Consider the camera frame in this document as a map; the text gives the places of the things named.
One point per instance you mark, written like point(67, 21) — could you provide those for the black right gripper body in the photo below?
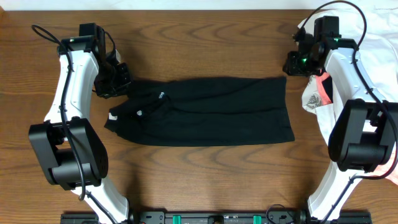
point(302, 64)

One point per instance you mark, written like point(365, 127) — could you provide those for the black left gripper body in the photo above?
point(109, 81)

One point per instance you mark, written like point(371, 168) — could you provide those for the black t-shirt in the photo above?
point(221, 111)

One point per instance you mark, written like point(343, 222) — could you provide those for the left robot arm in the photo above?
point(66, 145)

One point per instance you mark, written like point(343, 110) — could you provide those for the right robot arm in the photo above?
point(363, 121)

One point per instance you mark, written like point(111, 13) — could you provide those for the white leaf-print garment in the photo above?
point(311, 98)

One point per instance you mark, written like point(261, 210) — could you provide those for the pink garment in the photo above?
point(325, 88)

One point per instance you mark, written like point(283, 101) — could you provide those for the white t-shirt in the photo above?
point(378, 53)

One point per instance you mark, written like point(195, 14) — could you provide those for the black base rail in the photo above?
point(273, 216)

